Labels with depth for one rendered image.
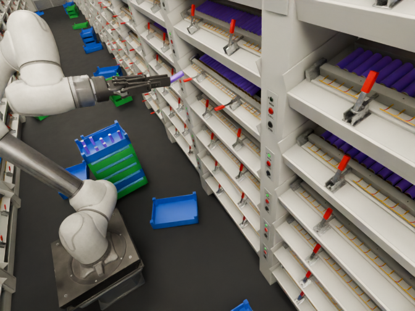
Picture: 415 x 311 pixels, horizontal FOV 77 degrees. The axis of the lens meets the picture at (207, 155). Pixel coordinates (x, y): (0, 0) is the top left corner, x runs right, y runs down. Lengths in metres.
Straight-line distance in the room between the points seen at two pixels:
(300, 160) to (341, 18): 0.36
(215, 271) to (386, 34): 1.36
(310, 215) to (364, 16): 0.55
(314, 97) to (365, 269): 0.45
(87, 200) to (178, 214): 0.66
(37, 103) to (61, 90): 0.07
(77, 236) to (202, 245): 0.72
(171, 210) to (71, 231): 0.75
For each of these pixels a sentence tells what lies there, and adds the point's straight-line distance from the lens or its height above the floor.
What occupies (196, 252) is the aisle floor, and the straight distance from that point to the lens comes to 1.63.
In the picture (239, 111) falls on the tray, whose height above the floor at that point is 0.94.
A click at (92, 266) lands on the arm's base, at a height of 0.32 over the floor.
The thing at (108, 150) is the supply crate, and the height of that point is 0.43.
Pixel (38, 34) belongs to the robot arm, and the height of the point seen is 1.26.
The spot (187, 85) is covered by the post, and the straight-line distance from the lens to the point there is 1.30.
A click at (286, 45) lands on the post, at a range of 0.59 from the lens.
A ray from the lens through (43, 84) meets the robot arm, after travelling 0.82.
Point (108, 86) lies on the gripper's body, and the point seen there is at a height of 1.10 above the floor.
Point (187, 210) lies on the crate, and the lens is 1.79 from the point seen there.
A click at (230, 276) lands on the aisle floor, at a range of 1.55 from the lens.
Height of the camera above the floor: 1.44
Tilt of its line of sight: 42 degrees down
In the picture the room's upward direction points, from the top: 10 degrees counter-clockwise
